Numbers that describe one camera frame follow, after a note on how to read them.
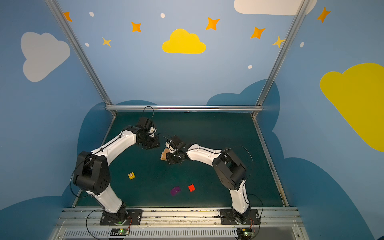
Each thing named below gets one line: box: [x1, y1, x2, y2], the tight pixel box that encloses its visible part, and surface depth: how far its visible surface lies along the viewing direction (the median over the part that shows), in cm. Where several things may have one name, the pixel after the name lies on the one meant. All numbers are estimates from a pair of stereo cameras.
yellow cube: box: [128, 171, 136, 180], surface depth 88 cm
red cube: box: [188, 184, 196, 192], surface depth 86 cm
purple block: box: [170, 186, 182, 197], surface depth 84 cm
